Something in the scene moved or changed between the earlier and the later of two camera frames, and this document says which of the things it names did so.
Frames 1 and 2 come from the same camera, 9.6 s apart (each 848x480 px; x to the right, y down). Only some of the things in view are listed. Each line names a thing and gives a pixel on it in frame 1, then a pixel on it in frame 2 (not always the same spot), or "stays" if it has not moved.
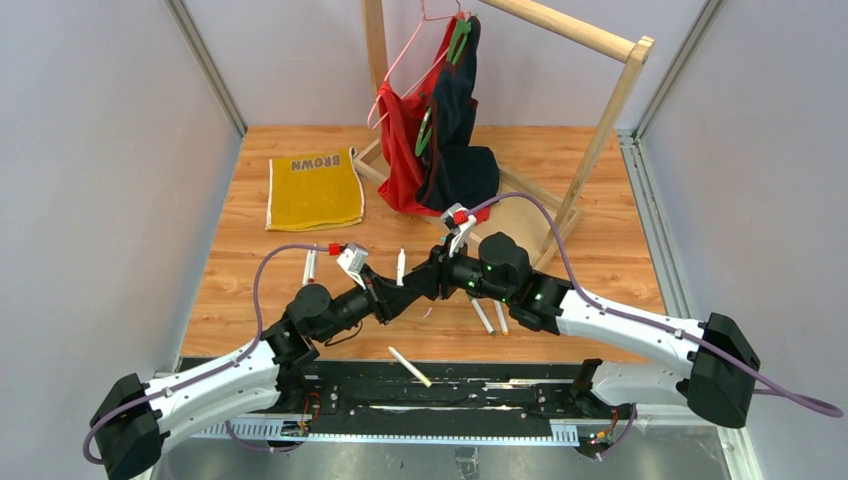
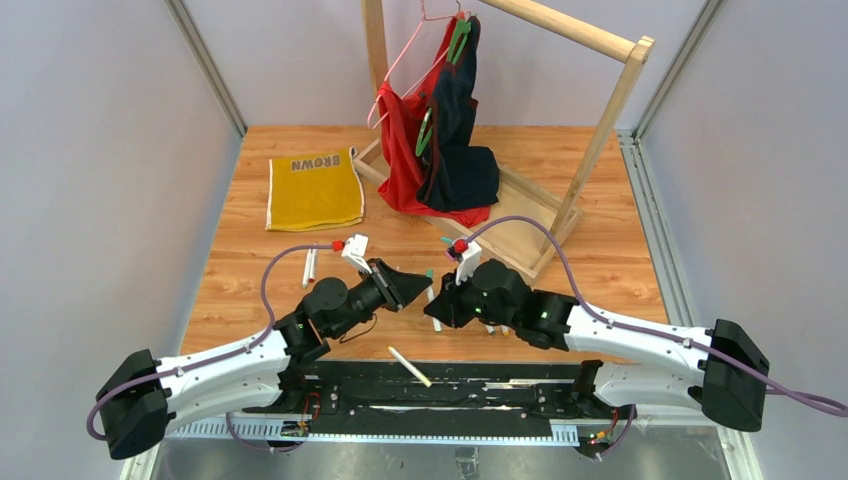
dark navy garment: (458, 173) stays
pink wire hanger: (425, 19) stays
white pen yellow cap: (409, 367) stays
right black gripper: (438, 273) → (460, 302)
